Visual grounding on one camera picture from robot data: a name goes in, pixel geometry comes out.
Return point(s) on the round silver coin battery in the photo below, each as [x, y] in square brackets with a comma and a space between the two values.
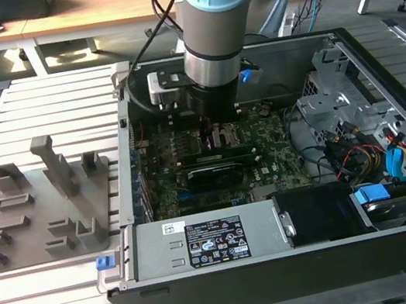
[263, 111]

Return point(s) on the black plastic fan shroud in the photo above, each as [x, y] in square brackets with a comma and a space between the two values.
[316, 214]

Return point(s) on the black open PC case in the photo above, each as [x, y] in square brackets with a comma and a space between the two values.
[287, 275]

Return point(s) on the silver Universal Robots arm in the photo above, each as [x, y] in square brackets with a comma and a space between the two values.
[215, 20]

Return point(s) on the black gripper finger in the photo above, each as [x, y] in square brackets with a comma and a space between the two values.
[207, 133]
[226, 134]

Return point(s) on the silver metal drive cage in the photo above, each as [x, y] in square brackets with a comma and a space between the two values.
[328, 106]

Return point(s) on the white power strip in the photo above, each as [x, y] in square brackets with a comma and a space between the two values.
[288, 22]

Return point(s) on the grey parts rack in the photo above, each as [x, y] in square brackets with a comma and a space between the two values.
[52, 210]

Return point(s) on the hard disk in blue carrier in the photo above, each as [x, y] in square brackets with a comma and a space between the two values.
[397, 204]

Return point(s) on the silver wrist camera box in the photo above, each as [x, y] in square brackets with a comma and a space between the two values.
[164, 88]

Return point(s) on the green motherboard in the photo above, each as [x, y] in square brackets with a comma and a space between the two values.
[265, 149]

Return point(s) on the grey power supply box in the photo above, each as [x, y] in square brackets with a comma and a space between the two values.
[158, 254]

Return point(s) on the black graphics card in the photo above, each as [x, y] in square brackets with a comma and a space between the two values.
[215, 177]

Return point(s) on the CPU socket with silver CPU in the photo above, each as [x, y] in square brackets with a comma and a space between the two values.
[237, 134]

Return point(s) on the blue case latch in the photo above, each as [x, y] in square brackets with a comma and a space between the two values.
[104, 263]

